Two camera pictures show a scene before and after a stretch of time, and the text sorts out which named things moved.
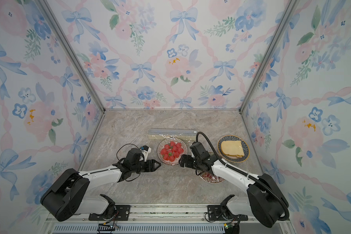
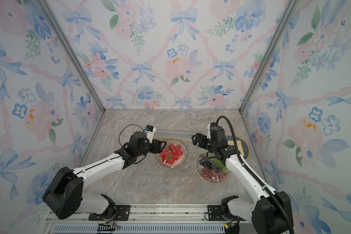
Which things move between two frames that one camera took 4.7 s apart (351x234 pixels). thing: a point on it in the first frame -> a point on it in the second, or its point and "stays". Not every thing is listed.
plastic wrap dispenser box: [160, 133] stays
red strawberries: [171, 150] stays
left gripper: [152, 167] -> [160, 148]
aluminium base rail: [167, 219] stays
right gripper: [187, 162] -> [202, 143]
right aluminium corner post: [268, 54] stays
